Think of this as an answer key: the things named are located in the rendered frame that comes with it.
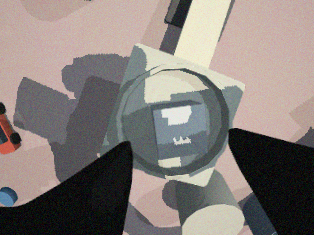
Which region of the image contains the orange toy car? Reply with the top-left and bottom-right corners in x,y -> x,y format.
0,103 -> 21,154

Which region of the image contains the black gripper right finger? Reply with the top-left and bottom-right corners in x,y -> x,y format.
228,128 -> 314,235

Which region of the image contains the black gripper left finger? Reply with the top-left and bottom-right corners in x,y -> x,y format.
0,141 -> 133,235

